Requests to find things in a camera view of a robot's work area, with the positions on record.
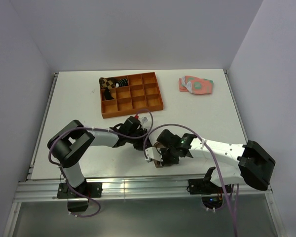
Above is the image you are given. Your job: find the brown sock striped cuff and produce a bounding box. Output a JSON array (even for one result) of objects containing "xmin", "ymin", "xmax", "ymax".
[{"xmin": 152, "ymin": 142, "xmax": 165, "ymax": 168}]

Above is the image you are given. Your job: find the black white striped sock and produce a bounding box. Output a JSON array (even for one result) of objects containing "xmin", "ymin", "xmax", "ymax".
[{"xmin": 115, "ymin": 78, "xmax": 129, "ymax": 88}]

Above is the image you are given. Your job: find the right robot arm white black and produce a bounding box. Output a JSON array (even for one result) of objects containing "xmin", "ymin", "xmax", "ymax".
[{"xmin": 156, "ymin": 129, "xmax": 276, "ymax": 193}]

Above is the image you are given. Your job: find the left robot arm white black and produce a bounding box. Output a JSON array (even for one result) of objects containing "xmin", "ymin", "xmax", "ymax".
[{"xmin": 47, "ymin": 116, "xmax": 148, "ymax": 197}]

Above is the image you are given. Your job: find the orange compartment tray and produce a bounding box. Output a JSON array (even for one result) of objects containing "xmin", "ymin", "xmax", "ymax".
[{"xmin": 100, "ymin": 72, "xmax": 164, "ymax": 119}]

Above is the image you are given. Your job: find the checkered brown rolled sock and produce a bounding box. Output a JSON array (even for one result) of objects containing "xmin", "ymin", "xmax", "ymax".
[{"xmin": 99, "ymin": 78, "xmax": 118, "ymax": 100}]

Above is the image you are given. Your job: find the pink green dotted sock pair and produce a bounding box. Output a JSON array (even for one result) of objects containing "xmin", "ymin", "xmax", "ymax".
[{"xmin": 178, "ymin": 76, "xmax": 214, "ymax": 95}]

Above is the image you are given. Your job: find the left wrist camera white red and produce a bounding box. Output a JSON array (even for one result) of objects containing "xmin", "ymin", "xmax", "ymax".
[{"xmin": 134, "ymin": 114, "xmax": 148, "ymax": 125}]

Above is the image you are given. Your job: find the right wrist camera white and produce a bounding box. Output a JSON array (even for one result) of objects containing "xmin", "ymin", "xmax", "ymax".
[{"xmin": 144, "ymin": 147, "xmax": 163, "ymax": 162}]

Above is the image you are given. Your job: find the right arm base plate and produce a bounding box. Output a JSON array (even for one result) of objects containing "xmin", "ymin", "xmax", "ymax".
[{"xmin": 186, "ymin": 177, "xmax": 223, "ymax": 195}]

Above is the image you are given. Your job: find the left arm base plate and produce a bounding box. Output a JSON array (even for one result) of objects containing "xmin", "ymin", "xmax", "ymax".
[{"xmin": 57, "ymin": 182, "xmax": 102, "ymax": 199}]

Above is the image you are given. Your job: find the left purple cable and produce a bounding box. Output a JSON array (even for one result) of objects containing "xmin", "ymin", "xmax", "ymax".
[{"xmin": 47, "ymin": 108, "xmax": 154, "ymax": 218}]

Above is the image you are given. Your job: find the aluminium rail frame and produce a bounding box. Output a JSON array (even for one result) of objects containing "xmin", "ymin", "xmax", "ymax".
[{"xmin": 13, "ymin": 173, "xmax": 273, "ymax": 203}]

